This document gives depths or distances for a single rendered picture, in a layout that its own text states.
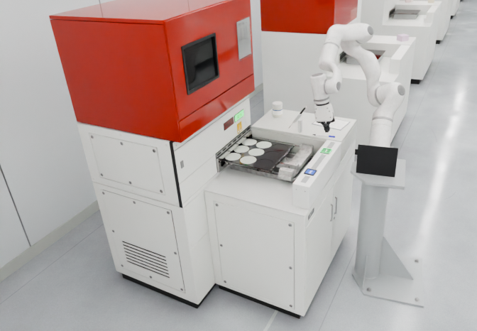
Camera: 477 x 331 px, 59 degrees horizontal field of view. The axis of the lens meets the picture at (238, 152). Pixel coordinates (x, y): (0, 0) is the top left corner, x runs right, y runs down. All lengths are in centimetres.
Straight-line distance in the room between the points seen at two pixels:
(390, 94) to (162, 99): 132
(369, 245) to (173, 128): 150
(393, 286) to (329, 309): 47
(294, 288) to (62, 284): 167
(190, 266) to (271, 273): 48
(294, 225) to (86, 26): 145
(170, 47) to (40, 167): 186
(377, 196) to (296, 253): 63
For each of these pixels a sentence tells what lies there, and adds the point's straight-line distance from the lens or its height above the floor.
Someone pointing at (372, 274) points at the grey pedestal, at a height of 5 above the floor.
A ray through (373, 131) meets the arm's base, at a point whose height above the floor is 105.
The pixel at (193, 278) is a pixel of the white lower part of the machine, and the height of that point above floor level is 31.
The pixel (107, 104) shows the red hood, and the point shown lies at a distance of 234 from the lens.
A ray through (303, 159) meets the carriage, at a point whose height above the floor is 88.
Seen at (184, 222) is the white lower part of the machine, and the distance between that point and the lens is 240.
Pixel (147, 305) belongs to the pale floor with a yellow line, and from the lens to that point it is 301.
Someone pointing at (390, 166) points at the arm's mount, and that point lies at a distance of 256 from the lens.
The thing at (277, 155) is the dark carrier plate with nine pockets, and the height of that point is 90.
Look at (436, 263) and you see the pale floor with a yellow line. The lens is 332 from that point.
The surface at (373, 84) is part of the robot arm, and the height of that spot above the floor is 126.
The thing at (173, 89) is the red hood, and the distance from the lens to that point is 200.
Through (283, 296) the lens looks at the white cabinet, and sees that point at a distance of 267.
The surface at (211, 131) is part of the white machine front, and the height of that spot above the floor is 113.
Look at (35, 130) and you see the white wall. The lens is 344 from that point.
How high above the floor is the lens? 214
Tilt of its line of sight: 28 degrees down
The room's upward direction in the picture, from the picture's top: 4 degrees counter-clockwise
